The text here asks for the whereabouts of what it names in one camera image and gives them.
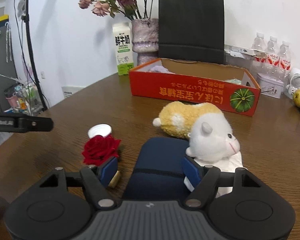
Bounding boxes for small white desk fan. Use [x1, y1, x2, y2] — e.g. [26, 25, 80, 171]
[286, 67, 300, 99]

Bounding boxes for white wall panel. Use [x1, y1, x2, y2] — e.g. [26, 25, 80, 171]
[62, 86, 85, 99]

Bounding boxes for silver printed tin box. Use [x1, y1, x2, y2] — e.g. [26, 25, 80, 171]
[256, 73, 284, 98]

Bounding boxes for wire storage rack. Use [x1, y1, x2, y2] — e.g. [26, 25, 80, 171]
[0, 74, 44, 115]

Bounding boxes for white ribbed lid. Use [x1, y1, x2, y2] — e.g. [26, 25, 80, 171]
[88, 124, 113, 138]

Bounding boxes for red artificial rose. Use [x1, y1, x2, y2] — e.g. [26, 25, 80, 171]
[81, 134, 122, 166]

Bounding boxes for orange white hamster plush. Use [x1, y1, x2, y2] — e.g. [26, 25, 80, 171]
[152, 101, 241, 162]

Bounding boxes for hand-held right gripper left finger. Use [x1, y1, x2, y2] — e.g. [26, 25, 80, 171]
[39, 156, 119, 209]

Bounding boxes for white green milk carton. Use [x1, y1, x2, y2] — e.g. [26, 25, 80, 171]
[112, 22, 135, 76]

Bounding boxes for black paper bag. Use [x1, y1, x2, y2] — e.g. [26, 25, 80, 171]
[158, 0, 225, 65]

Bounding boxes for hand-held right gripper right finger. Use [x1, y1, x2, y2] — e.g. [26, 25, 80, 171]
[182, 155, 262, 209]

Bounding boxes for lavender fluffy towel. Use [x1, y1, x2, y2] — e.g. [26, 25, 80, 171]
[150, 65, 175, 74]

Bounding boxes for pink mottled vase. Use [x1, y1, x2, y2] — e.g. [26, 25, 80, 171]
[131, 18, 160, 67]

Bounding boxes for white flat carton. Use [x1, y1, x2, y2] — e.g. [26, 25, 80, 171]
[224, 44, 269, 60]

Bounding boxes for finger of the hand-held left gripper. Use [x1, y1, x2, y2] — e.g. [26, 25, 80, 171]
[17, 116, 54, 133]

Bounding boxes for red cardboard box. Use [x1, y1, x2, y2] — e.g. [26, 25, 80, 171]
[129, 57, 262, 118]

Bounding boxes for dark grey cabinet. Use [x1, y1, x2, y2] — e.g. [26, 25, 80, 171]
[0, 14, 18, 113]

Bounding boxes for black light stand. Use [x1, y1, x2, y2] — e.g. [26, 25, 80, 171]
[21, 0, 50, 112]

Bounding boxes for clear water bottle red label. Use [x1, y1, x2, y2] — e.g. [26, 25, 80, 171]
[251, 32, 267, 64]
[266, 36, 280, 67]
[278, 41, 293, 72]

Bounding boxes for tan cork stopper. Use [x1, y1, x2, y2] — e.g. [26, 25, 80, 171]
[108, 171, 121, 188]

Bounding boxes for navy zipper case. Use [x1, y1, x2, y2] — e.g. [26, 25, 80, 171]
[122, 137, 198, 202]

